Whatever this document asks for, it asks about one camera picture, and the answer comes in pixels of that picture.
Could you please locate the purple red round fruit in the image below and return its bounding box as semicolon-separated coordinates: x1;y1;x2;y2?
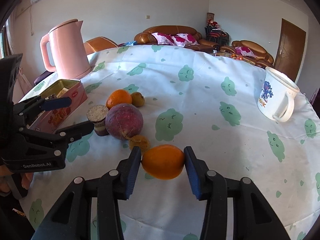
105;103;144;140

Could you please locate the small yellow fruit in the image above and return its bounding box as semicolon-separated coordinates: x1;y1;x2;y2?
129;135;150;155

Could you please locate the floral pillow on armchair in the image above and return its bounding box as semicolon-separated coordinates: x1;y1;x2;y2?
235;46;256;58

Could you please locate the wooden coffee table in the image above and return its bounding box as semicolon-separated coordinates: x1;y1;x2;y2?
215;51;255;65

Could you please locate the brown leather long sofa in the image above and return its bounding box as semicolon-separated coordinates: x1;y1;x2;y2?
135;25;220;53

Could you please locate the layered cake with crumb top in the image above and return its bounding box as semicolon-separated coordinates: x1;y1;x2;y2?
86;105;108;137

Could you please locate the dark shelf with items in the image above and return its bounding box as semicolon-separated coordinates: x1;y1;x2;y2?
204;12;229;46

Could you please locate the pink electric kettle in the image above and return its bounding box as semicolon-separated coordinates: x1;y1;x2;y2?
40;19;91;79

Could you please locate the purple round stool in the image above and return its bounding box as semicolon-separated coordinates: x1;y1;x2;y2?
34;70;53;86

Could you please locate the blue cloth on sofa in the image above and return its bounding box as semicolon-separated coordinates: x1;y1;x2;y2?
121;41;137;47

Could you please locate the white enamel mug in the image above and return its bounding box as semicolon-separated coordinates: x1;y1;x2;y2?
257;67;300;122

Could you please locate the brown wooden door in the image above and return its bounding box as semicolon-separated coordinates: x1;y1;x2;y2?
273;19;306;81

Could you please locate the small yellow-brown fruit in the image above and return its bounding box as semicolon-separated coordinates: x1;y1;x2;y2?
131;92;145;107

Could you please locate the brown leather armchair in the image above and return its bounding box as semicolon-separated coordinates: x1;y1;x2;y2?
220;40;274;68

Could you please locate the pink metal tin box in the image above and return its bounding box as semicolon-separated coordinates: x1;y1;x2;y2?
29;79;87;133

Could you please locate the person's left hand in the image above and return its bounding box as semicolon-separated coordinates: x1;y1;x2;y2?
1;165;34;193

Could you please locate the floral pillow on sofa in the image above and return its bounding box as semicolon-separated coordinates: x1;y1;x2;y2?
151;33;199;48

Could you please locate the large orange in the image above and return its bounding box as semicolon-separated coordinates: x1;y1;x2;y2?
106;89;132;109

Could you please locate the orange leather chair back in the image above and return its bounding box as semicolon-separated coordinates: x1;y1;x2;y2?
84;36;118;55

